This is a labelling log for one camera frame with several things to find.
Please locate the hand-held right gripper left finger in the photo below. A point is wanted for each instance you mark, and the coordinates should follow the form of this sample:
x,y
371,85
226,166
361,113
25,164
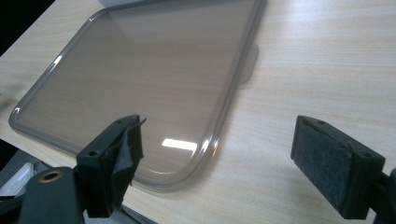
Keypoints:
x,y
106,174

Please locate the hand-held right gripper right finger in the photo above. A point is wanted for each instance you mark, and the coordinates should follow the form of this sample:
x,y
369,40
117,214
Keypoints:
x,y
330,168

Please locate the transparent grey plastic lid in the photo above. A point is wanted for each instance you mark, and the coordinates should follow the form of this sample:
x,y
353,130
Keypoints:
x,y
130,93

